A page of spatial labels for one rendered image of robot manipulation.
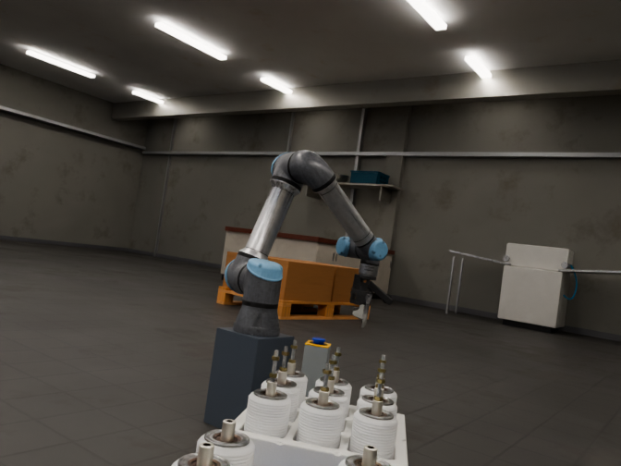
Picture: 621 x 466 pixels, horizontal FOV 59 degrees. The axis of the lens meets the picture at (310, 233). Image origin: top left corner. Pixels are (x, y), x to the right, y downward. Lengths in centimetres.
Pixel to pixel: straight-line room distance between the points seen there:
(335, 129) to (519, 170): 338
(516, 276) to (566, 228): 116
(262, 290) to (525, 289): 592
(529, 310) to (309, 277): 352
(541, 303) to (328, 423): 627
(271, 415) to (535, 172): 744
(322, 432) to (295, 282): 343
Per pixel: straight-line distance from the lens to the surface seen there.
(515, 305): 744
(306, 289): 470
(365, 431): 121
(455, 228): 861
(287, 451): 121
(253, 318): 172
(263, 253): 187
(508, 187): 846
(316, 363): 162
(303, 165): 183
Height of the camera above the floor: 58
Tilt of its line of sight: 2 degrees up
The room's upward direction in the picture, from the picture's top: 8 degrees clockwise
